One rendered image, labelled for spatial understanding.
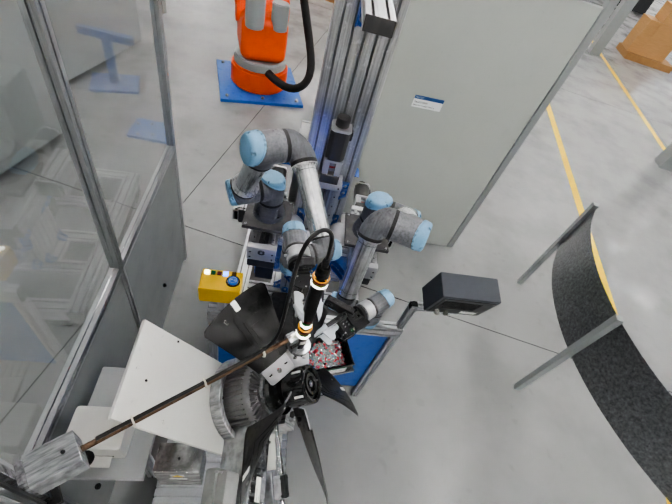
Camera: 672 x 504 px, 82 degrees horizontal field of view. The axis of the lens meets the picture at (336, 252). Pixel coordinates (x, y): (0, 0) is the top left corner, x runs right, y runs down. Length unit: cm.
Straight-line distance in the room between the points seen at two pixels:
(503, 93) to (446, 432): 219
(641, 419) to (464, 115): 199
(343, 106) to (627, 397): 205
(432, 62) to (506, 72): 47
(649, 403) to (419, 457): 122
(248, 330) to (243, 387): 21
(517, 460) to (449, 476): 50
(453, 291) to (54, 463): 132
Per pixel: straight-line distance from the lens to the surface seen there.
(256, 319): 114
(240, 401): 127
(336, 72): 164
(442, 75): 268
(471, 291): 166
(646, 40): 1311
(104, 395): 166
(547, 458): 311
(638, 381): 256
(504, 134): 304
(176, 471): 156
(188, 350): 126
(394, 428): 263
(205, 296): 161
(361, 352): 209
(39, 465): 105
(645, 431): 263
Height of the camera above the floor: 236
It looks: 47 degrees down
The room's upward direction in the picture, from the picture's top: 19 degrees clockwise
